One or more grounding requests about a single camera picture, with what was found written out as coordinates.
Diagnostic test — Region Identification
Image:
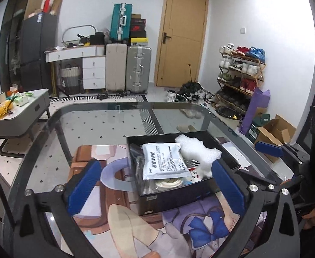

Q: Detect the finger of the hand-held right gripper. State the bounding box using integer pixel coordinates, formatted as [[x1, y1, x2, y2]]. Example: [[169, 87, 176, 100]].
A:
[[255, 141, 308, 162], [235, 168, 275, 187]]

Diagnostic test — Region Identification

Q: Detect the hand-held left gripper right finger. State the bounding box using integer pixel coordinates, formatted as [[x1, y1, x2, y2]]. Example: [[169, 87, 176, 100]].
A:
[[211, 160, 301, 258]]

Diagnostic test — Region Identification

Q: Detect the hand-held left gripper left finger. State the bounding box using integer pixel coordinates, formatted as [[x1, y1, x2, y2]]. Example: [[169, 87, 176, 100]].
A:
[[12, 159, 102, 258]]

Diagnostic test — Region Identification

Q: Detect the white foam piece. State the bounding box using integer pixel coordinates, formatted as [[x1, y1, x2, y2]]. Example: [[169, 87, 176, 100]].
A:
[[175, 134, 222, 178]]

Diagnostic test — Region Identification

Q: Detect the black storage box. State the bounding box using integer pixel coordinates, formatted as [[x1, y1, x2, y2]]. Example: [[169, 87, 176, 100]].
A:
[[126, 130, 241, 216]]

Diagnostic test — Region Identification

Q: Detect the clear bag with white cable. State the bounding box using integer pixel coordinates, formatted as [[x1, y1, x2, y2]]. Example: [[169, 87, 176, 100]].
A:
[[129, 143, 147, 194]]

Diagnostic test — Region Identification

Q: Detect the clear bag with beige rope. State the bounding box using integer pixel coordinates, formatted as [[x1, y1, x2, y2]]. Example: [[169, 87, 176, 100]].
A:
[[154, 177, 187, 191]]

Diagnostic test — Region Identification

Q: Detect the white printed pouch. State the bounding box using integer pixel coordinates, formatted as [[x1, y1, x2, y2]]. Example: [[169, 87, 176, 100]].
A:
[[141, 142, 191, 180]]

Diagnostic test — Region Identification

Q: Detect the open cardboard box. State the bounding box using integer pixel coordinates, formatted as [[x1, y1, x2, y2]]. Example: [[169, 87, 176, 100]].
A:
[[257, 114, 298, 163]]

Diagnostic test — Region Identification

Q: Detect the green box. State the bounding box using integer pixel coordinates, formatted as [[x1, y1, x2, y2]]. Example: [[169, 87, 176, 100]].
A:
[[247, 113, 271, 137]]

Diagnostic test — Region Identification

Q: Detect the purple bag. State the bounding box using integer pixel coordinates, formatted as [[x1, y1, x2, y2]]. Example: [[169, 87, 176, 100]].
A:
[[239, 87, 270, 135]]

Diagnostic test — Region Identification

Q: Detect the printed cartoon table mat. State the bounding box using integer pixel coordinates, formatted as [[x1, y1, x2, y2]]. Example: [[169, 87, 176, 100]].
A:
[[66, 144, 268, 258]]

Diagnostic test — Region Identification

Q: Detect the wooden shoe rack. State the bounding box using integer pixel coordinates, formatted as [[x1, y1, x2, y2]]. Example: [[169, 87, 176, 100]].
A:
[[216, 43, 267, 119]]

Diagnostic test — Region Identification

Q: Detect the row of assorted shoes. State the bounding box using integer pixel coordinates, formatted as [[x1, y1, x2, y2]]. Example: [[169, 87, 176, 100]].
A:
[[217, 43, 265, 117]]

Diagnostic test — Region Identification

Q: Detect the pile of sneakers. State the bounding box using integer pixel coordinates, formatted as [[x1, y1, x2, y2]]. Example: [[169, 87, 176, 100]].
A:
[[167, 87, 217, 119]]

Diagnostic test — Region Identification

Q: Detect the grey coffee table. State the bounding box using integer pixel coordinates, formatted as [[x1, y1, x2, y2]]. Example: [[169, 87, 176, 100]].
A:
[[0, 88, 50, 159]]

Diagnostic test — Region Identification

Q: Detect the black umbrella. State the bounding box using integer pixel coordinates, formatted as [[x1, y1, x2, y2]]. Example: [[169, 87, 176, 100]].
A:
[[179, 64, 201, 96]]

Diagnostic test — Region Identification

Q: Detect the green and white tissue pack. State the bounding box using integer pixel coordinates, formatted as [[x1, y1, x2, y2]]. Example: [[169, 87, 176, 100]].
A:
[[14, 94, 29, 106]]

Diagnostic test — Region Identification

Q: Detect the woven laundry basket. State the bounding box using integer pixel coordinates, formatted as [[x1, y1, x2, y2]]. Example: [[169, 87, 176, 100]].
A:
[[59, 64, 81, 95]]

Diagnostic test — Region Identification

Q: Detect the yellow plastic bag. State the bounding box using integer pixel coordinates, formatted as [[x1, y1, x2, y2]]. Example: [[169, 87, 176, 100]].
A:
[[0, 100, 14, 120]]

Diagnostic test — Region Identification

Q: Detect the white desk with drawers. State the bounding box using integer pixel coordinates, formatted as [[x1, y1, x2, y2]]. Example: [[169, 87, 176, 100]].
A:
[[45, 46, 106, 97]]

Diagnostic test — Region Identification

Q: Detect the beige suitcase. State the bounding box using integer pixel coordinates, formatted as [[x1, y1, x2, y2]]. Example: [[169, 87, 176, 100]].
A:
[[105, 43, 127, 92]]

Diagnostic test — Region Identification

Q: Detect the silver suitcase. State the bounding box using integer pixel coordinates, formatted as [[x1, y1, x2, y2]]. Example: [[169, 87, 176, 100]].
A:
[[126, 45, 152, 95]]

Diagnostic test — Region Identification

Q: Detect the wooden door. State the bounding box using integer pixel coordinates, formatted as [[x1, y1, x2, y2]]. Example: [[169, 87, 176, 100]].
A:
[[153, 0, 209, 88]]

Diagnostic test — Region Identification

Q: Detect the dark grey refrigerator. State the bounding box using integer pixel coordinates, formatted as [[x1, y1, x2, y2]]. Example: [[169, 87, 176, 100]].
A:
[[20, 12, 58, 97]]

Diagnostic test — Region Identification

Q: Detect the black bag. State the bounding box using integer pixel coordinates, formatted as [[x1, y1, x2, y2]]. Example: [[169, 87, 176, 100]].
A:
[[90, 32, 106, 46]]

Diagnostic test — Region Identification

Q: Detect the oval mirror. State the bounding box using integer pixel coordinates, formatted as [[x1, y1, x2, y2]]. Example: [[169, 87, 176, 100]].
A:
[[61, 25, 97, 47]]

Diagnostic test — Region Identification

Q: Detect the dark glass cabinet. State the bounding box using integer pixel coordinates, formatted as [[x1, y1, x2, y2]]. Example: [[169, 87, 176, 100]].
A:
[[0, 0, 26, 92]]

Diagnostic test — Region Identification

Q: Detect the teal suitcase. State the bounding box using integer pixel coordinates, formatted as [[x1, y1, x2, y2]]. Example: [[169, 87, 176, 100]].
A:
[[110, 3, 133, 43]]

